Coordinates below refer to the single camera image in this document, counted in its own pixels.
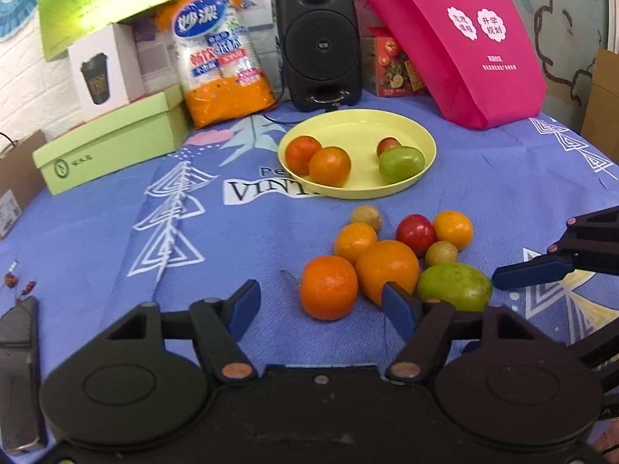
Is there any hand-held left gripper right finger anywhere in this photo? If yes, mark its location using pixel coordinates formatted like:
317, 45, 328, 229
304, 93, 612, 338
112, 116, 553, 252
381, 281, 566, 383

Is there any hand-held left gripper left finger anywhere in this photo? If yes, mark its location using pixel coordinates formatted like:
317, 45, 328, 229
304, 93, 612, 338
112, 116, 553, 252
104, 279, 262, 383

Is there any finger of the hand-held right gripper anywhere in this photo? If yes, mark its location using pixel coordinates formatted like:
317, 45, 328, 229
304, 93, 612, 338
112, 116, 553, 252
491, 206, 619, 292
568, 326, 619, 373

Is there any large orange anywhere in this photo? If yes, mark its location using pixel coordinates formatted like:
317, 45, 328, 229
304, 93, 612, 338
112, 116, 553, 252
354, 240, 421, 306

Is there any yellow plastic plate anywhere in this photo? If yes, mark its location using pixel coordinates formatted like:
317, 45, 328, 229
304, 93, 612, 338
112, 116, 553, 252
277, 109, 437, 200

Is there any green mango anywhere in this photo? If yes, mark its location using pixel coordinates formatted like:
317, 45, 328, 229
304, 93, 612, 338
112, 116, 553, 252
416, 263, 494, 313

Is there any small yellow-brown round fruit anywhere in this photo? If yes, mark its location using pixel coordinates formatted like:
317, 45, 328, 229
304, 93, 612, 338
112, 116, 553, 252
424, 241, 459, 268
349, 204, 383, 233

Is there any red apple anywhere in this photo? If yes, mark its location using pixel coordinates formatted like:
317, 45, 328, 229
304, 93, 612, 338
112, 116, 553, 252
395, 214, 436, 258

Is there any medium orange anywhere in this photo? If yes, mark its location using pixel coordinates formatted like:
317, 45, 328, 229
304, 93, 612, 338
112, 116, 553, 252
299, 255, 359, 321

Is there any small orange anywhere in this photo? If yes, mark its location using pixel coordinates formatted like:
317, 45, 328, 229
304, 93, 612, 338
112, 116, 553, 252
333, 222, 379, 266
432, 210, 475, 251

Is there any blue printed tablecloth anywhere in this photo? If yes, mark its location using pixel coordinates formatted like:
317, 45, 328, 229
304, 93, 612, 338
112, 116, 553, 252
0, 94, 619, 464

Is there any small red fruit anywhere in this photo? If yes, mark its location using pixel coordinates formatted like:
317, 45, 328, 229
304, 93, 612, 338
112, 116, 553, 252
376, 137, 403, 159

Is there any reddish orange tangerine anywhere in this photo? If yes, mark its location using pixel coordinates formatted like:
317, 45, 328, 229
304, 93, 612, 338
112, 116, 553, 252
285, 135, 323, 176

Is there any brown cardboard sheet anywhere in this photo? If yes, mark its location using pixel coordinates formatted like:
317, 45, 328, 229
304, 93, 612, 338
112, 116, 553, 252
580, 47, 619, 167

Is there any light green shoe box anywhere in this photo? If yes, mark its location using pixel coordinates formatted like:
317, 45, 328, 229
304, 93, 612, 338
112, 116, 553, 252
32, 84, 190, 196

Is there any pink shopping bag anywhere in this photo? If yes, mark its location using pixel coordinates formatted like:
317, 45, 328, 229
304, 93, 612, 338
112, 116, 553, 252
340, 0, 547, 130

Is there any black flat device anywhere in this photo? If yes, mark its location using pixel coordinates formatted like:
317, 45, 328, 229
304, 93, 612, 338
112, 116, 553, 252
0, 296, 48, 454

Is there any red fruit print box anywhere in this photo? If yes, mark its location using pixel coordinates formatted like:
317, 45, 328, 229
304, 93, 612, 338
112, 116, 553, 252
360, 26, 429, 98

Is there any orange paper cup package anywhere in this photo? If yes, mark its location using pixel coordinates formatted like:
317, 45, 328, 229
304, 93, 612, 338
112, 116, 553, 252
154, 0, 277, 130

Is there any brown cardboard box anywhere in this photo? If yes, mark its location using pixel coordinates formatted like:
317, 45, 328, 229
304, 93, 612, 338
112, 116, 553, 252
0, 130, 48, 241

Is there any white box with cup picture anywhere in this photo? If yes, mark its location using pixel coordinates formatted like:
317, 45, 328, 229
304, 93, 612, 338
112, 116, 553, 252
67, 22, 146, 124

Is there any black speaker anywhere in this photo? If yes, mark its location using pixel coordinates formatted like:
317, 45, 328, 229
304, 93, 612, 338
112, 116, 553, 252
275, 0, 363, 113

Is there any bright green paper bag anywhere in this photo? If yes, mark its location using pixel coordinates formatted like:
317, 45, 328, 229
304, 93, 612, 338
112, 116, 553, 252
36, 0, 175, 63

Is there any blue round paper decoration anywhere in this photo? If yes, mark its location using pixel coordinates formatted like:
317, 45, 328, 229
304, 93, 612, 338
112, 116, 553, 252
0, 0, 49, 42

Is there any black speaker cable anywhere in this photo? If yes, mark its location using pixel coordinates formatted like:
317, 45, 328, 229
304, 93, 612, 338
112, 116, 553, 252
263, 105, 301, 127

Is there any red bead string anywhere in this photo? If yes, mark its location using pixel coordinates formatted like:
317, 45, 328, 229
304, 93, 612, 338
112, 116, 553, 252
4, 261, 38, 305

